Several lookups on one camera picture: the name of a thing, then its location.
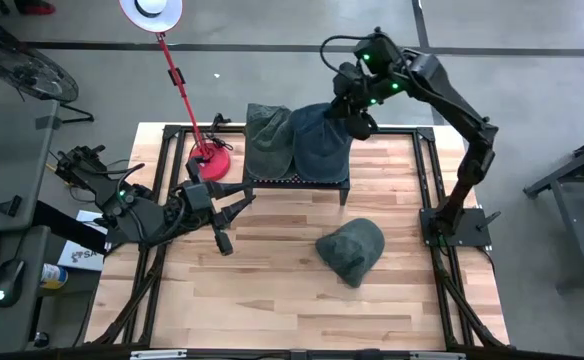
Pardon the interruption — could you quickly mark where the white printed cardboard box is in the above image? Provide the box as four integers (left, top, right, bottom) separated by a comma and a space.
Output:
56, 209, 109, 273

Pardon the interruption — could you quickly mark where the small black wedge stand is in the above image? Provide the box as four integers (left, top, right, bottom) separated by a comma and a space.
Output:
0, 194, 23, 218

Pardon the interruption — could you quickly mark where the black aluminium rig frame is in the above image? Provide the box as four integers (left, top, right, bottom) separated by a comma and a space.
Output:
84, 123, 511, 360

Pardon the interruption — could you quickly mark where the black computer mouse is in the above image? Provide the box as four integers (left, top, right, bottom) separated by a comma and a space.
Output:
0, 258, 27, 309

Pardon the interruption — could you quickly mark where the black floor fan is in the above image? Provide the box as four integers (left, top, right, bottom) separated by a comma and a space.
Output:
0, 34, 96, 125

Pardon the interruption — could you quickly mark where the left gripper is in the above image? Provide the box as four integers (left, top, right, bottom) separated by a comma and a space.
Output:
180, 179, 257, 230

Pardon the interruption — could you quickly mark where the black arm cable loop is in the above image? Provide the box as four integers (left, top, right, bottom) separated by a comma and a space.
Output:
320, 33, 373, 76

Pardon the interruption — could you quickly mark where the white and yellow can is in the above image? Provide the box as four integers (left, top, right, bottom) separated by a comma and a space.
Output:
38, 262, 70, 291

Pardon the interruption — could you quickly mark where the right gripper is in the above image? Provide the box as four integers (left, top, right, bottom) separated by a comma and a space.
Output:
324, 60, 381, 142

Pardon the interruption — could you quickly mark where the green baseball cap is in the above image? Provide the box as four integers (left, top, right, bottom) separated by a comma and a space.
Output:
244, 103, 297, 182
314, 217, 387, 290

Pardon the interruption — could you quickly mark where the person's red shoe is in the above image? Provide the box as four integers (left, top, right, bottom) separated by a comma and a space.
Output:
14, 0, 57, 15

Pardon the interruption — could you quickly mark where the red pole stand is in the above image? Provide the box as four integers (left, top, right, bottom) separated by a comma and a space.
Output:
118, 0, 233, 183

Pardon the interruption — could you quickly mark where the grey metal stand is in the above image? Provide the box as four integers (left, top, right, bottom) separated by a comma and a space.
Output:
521, 127, 584, 296

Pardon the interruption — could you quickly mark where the black cable bundle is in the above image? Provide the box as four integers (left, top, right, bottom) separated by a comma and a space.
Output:
205, 113, 235, 152

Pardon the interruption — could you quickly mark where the black power adapter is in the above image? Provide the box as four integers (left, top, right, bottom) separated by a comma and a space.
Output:
185, 158, 204, 185

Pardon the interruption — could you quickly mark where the grey desk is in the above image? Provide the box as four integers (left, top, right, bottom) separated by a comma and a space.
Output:
0, 99, 62, 354

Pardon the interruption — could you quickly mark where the blue baseball cap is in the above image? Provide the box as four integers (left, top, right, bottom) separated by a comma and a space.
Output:
290, 102, 354, 185

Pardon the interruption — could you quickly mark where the black perforated metal shelf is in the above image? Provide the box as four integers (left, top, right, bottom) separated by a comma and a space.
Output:
241, 124, 352, 207

